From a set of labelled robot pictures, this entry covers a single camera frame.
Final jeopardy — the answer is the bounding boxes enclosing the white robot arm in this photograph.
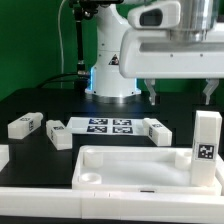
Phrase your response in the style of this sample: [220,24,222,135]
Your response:
[86,0,224,103]

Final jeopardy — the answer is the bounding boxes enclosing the white desk top tray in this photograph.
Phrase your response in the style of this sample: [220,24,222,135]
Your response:
[72,146,222,196]

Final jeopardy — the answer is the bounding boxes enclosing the black cable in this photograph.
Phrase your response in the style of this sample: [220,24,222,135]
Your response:
[35,72,91,90]

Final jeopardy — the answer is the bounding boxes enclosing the white left wall block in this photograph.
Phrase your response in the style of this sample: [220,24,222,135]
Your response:
[0,145,9,172]

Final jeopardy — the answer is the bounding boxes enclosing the white marker sheet with tags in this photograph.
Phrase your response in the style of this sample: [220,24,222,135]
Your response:
[67,117,144,136]

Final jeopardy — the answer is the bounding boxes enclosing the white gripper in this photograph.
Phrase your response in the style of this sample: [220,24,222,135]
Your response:
[119,28,224,105]

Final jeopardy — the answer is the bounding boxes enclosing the white front wall fence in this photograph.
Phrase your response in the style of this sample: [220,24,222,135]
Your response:
[0,187,224,224]

